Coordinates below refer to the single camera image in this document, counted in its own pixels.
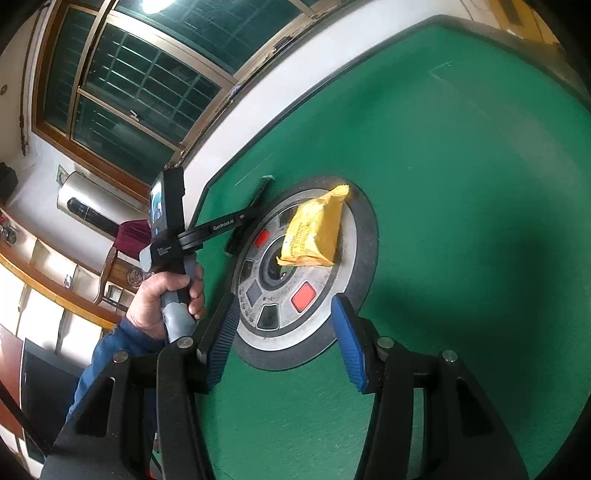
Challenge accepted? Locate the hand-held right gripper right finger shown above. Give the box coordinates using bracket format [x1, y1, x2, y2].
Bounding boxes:
[331, 294, 529, 480]

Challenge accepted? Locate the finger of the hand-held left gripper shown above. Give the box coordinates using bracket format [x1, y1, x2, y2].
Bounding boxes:
[247, 175, 276, 217]
[224, 220, 250, 256]

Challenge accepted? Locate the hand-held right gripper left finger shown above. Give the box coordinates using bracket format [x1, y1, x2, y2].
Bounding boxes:
[41, 293, 243, 480]

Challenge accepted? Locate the yellow snack packet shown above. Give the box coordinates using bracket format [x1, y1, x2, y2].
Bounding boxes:
[276, 184, 350, 267]

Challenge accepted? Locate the person's left forearm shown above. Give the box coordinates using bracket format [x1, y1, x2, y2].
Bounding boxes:
[65, 318, 169, 425]

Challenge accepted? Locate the person's left hand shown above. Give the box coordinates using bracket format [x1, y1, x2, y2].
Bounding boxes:
[126, 263, 206, 342]

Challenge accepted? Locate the maroon cloth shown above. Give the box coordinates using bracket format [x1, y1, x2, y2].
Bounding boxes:
[115, 219, 151, 254]

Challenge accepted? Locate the silver water heater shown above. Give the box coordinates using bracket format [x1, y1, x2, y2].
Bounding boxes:
[56, 170, 148, 236]

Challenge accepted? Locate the round table control panel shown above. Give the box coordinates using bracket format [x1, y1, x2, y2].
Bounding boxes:
[229, 174, 379, 371]

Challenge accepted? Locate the dark wooden chair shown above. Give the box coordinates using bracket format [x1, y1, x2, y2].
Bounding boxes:
[92, 219, 153, 305]

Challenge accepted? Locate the wooden framed window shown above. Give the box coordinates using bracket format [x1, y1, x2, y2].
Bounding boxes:
[30, 0, 324, 195]

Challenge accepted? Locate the wooden display shelf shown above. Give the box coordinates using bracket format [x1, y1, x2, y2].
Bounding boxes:
[0, 208, 121, 365]

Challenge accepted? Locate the black television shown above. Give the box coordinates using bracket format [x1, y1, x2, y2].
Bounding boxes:
[21, 338, 84, 464]

